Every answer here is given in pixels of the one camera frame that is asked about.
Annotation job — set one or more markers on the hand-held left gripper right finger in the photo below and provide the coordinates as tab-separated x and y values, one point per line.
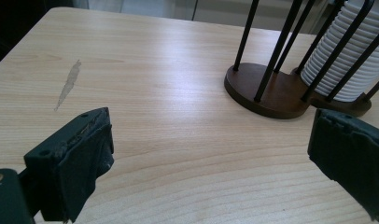
352	155

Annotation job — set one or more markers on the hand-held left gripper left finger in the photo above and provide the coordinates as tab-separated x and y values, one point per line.
69	168

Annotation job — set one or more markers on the grey cabinet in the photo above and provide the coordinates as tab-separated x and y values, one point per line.
153	7

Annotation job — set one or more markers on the wooden base black rod rack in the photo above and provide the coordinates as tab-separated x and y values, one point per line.
271	99

